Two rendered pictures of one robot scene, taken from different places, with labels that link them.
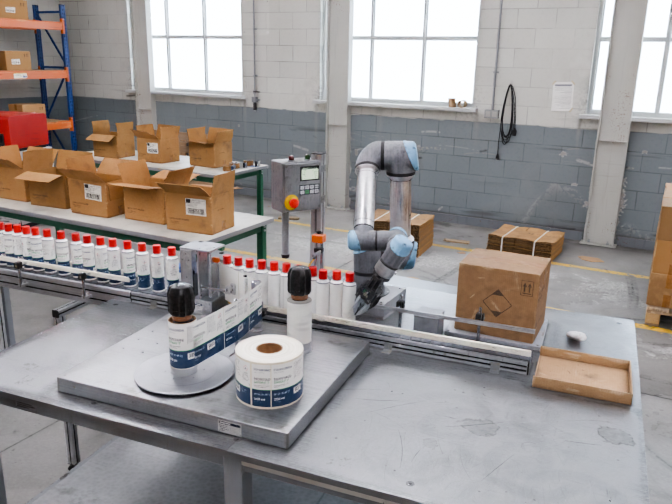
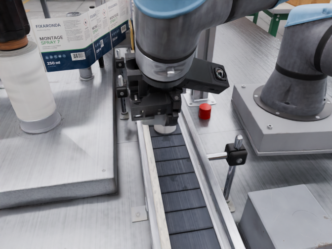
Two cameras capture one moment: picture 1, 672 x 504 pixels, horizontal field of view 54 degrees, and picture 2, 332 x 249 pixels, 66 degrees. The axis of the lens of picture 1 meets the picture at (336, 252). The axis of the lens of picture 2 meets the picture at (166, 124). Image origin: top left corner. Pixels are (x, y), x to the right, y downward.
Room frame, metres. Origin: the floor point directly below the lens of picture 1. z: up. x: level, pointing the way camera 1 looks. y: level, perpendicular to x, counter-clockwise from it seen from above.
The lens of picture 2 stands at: (2.10, -0.45, 1.25)
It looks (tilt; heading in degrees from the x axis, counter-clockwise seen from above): 38 degrees down; 59
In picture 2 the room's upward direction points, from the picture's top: straight up
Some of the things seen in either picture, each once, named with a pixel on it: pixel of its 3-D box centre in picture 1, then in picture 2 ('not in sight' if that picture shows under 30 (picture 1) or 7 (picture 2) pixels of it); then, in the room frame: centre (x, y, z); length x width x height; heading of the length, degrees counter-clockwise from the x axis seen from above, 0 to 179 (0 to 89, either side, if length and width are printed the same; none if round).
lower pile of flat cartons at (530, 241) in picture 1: (525, 242); not in sight; (6.43, -1.91, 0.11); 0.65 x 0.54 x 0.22; 59
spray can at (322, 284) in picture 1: (322, 295); not in sight; (2.36, 0.05, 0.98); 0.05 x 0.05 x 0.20
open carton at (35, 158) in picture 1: (21, 172); not in sight; (4.97, 2.41, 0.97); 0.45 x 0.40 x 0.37; 154
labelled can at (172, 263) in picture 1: (172, 270); not in sight; (2.62, 0.68, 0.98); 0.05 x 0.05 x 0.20
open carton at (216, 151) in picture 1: (208, 147); not in sight; (6.68, 1.31, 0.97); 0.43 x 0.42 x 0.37; 149
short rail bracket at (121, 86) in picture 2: not in sight; (122, 96); (2.31, 0.11, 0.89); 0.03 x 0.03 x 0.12; 68
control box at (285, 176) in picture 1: (296, 184); not in sight; (2.51, 0.16, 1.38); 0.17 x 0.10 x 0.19; 123
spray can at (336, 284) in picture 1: (336, 296); not in sight; (2.36, -0.01, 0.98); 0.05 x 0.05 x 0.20
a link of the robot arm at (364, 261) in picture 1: (368, 254); (314, 36); (2.67, -0.14, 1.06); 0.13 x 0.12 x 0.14; 84
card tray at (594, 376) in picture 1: (582, 373); not in sight; (2.02, -0.84, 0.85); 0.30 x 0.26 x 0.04; 68
